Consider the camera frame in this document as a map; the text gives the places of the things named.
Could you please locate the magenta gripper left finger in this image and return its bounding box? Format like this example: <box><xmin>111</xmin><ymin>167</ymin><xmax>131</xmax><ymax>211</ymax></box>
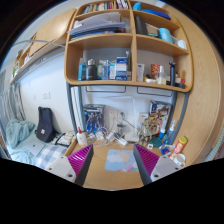
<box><xmin>45</xmin><ymin>145</ymin><xmax>94</xmax><ymax>186</ymax></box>

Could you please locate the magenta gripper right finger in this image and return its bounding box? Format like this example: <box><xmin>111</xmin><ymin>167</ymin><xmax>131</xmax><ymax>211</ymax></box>
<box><xmin>133</xmin><ymin>144</ymin><xmax>181</xmax><ymax>185</ymax></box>

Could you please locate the pastel cartoon mouse pad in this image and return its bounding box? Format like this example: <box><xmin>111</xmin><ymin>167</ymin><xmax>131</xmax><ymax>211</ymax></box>
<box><xmin>105</xmin><ymin>149</ymin><xmax>138</xmax><ymax>172</ymax></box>

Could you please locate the plaid bed sheet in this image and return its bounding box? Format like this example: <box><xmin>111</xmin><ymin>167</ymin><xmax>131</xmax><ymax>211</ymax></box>
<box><xmin>34</xmin><ymin>145</ymin><xmax>67</xmax><ymax>169</ymax></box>

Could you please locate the white mug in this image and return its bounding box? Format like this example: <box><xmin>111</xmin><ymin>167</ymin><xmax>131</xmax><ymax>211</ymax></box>
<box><xmin>174</xmin><ymin>153</ymin><xmax>186</xmax><ymax>168</ymax></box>

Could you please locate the white glue bottle red cap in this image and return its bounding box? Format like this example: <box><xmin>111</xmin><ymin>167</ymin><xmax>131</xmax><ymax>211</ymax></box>
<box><xmin>77</xmin><ymin>129</ymin><xmax>87</xmax><ymax>147</ymax></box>

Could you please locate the blue spray bottle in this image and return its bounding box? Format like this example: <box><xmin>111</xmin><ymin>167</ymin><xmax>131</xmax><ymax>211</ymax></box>
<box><xmin>164</xmin><ymin>120</ymin><xmax>175</xmax><ymax>145</ymax></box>

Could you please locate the yellow red snack canister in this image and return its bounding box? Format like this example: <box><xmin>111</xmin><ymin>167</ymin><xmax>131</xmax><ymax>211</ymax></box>
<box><xmin>170</xmin><ymin>136</ymin><xmax>187</xmax><ymax>159</ymax></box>

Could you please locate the white power strip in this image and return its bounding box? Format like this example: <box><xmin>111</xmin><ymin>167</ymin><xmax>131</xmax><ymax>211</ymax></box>
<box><xmin>116</xmin><ymin>137</ymin><xmax>128</xmax><ymax>146</ymax></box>

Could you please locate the black backpack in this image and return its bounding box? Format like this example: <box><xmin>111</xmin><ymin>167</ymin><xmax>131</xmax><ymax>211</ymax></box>
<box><xmin>36</xmin><ymin>107</ymin><xmax>56</xmax><ymax>142</ymax></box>

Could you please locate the colourful picture box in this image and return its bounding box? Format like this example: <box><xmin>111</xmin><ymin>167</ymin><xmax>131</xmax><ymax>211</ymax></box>
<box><xmin>149</xmin><ymin>101</ymin><xmax>172</xmax><ymax>135</ymax></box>

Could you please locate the light blue blanket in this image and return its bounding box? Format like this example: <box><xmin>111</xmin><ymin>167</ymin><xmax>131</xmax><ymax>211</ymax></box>
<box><xmin>6</xmin><ymin>119</ymin><xmax>35</xmax><ymax>148</ymax></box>

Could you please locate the orange patterned cup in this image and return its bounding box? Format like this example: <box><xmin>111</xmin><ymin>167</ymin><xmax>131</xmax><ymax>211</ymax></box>
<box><xmin>151</xmin><ymin>64</ymin><xmax>160</xmax><ymax>78</ymax></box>

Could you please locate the dark grey thermos bottle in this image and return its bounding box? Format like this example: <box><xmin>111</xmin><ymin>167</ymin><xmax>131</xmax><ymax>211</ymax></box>
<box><xmin>86</xmin><ymin>59</ymin><xmax>97</xmax><ymax>80</ymax></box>

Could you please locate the blue box on shelf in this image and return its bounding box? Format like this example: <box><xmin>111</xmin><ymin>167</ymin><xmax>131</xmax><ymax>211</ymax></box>
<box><xmin>78</xmin><ymin>58</ymin><xmax>87</xmax><ymax>81</ymax></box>

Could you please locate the black tall bottle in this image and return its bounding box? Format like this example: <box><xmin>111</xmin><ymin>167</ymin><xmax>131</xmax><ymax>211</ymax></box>
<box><xmin>169</xmin><ymin>62</ymin><xmax>176</xmax><ymax>86</ymax></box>

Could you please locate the blue white box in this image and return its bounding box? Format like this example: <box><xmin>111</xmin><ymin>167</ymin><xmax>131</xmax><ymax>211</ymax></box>
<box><xmin>115</xmin><ymin>57</ymin><xmax>127</xmax><ymax>81</ymax></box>

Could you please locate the teal roll on shelf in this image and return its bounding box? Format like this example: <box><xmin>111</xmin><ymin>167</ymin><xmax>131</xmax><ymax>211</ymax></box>
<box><xmin>158</xmin><ymin>28</ymin><xmax>173</xmax><ymax>43</ymax></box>

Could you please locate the stack of papers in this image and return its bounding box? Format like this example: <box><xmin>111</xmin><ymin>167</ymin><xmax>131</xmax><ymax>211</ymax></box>
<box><xmin>68</xmin><ymin>12</ymin><xmax>126</xmax><ymax>35</ymax></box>

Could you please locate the row of books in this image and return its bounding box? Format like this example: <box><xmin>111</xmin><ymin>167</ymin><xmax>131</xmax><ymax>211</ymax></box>
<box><xmin>82</xmin><ymin>0</ymin><xmax>129</xmax><ymax>14</ymax></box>

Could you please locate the wooden wall shelf unit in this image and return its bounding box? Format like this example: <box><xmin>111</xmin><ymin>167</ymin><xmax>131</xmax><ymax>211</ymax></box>
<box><xmin>64</xmin><ymin>0</ymin><xmax>194</xmax><ymax>92</ymax></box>

